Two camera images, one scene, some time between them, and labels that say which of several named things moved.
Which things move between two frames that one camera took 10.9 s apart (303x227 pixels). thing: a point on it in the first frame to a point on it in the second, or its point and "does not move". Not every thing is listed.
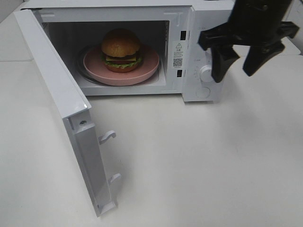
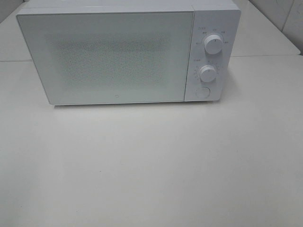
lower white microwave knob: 206,74 does not move
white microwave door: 73,105 to 108,56
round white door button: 203,92 does not move
